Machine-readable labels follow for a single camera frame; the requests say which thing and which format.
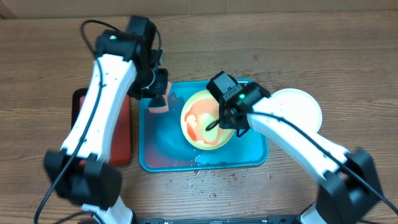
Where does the dark red tray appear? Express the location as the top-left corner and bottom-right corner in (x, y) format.
(71, 88), (132, 166)

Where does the red sponge with green pad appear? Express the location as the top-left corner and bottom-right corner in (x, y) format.
(148, 82), (172, 113)

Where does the teal plastic tray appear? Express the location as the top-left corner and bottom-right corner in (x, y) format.
(139, 80), (269, 172)

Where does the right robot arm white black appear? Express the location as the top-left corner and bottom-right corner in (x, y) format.
(206, 72), (384, 223)

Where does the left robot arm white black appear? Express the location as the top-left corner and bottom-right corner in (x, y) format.
(44, 16), (172, 223)

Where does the white plate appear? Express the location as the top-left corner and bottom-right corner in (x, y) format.
(271, 88), (323, 133)

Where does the black rail at table edge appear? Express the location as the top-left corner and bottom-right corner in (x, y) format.
(132, 215), (300, 224)

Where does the yellow-green plate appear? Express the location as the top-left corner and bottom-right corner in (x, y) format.
(180, 90), (234, 151)

